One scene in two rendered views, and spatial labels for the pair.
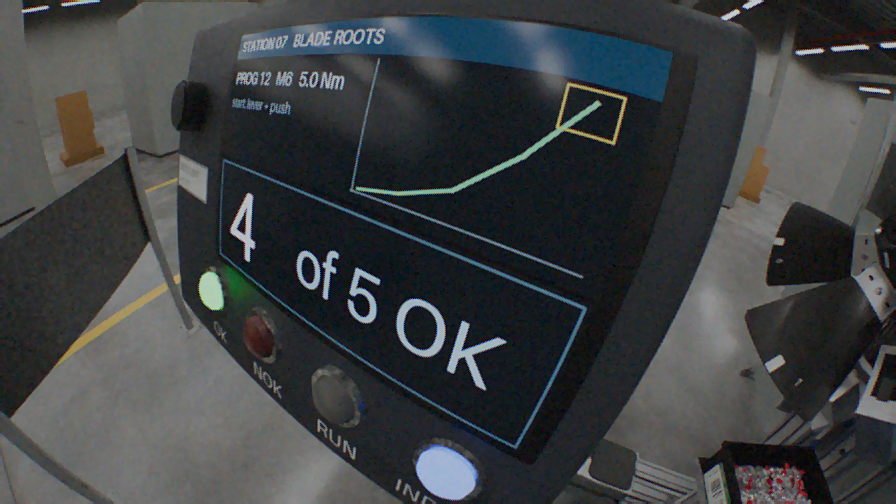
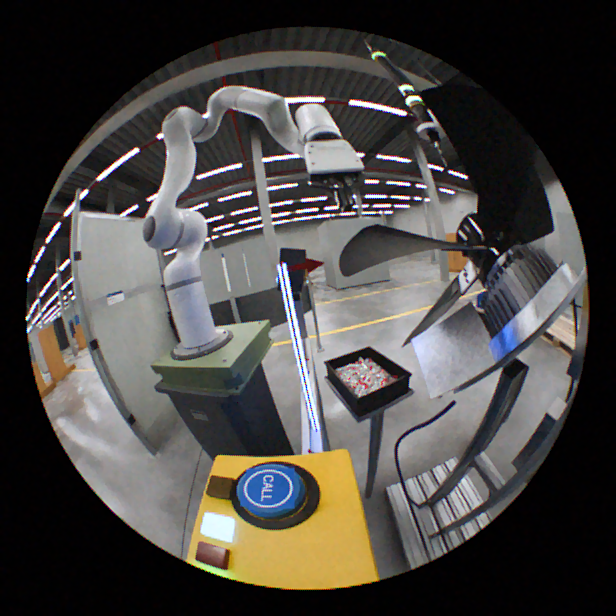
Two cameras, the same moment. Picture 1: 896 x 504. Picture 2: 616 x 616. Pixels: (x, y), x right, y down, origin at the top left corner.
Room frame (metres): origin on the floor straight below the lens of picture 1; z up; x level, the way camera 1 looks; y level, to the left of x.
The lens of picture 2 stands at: (-0.27, -0.87, 1.19)
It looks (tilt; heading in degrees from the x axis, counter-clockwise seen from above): 14 degrees down; 63
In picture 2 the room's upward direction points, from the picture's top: 10 degrees counter-clockwise
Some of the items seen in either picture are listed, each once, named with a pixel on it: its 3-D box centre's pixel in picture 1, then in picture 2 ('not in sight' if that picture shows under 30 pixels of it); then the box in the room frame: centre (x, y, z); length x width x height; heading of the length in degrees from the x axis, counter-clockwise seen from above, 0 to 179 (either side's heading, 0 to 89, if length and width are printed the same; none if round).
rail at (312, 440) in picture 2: not in sight; (311, 411); (-0.12, -0.49, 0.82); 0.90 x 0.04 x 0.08; 63
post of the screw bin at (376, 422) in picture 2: not in sight; (372, 466); (0.04, -0.57, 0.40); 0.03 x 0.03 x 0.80; 78
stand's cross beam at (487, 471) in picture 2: not in sight; (488, 472); (0.17, -1.00, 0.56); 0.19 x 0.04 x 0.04; 63
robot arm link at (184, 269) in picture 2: not in sight; (183, 245); (-0.32, -0.22, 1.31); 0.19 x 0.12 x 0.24; 50
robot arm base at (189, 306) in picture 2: not in sight; (191, 315); (-0.34, -0.24, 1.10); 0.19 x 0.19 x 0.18
